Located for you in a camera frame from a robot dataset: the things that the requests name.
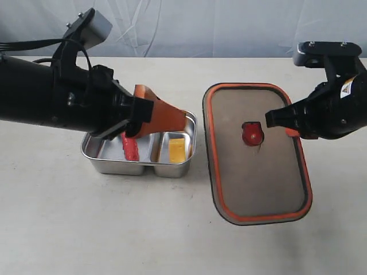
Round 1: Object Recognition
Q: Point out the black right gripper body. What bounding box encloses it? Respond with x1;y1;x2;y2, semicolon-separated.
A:
265;56;366;140

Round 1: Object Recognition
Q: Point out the dark transparent lid orange seal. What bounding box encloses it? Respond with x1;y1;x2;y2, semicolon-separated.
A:
202;82;313;226

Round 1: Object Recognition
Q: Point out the yellow cheese block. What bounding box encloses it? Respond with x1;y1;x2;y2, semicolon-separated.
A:
169;138;186;164

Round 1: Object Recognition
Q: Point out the blue-grey backdrop cloth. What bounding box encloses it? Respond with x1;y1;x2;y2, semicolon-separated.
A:
1;0;366;57

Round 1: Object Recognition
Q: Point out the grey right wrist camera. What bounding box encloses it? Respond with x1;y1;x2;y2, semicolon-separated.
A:
292;41;362;68

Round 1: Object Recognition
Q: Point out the red sausage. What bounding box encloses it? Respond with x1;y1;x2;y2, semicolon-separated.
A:
121;132;140;162

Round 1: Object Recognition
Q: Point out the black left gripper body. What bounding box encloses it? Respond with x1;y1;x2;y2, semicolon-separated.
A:
51;38;154;139

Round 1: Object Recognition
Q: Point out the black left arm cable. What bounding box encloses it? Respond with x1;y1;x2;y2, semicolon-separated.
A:
0;38;94;95

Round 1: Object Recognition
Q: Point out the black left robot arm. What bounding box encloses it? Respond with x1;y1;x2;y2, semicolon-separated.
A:
1;38;186;140

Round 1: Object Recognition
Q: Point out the stainless steel lunch box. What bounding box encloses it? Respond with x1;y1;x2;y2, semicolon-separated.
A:
81;111;197;178

